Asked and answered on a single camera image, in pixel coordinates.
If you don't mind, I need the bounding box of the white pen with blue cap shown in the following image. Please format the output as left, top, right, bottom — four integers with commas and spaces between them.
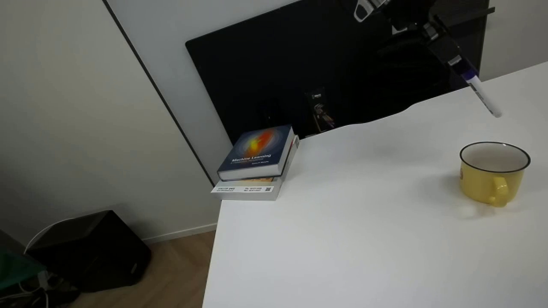
463, 70, 503, 118

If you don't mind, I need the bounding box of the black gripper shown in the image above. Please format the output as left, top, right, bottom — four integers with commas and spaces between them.
342, 0, 479, 77

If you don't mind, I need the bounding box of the green cloth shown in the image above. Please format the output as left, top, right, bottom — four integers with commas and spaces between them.
0, 250, 44, 296

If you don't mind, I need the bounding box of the yellow enamel cup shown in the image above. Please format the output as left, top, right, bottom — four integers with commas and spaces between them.
460, 140, 532, 207

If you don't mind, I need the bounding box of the blue hardcover book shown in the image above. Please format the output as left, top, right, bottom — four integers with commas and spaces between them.
218, 125, 295, 181

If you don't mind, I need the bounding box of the large black monitor panel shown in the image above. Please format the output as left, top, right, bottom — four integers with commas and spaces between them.
186, 0, 496, 138

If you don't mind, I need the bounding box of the white lower book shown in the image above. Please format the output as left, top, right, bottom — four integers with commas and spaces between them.
211, 138, 301, 200

